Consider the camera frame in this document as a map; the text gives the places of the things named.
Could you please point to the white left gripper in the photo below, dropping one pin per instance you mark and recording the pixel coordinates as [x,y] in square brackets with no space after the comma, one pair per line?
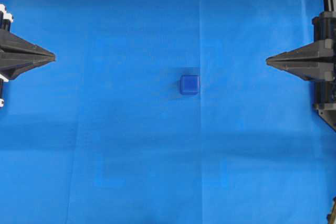
[13,43]

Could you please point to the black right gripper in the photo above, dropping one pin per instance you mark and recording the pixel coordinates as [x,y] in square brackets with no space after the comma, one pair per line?
[299,63]

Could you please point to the blue cube block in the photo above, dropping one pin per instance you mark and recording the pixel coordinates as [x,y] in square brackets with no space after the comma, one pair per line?
[189,84]

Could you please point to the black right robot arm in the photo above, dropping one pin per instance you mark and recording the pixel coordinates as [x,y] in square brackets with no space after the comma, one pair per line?
[315,62]

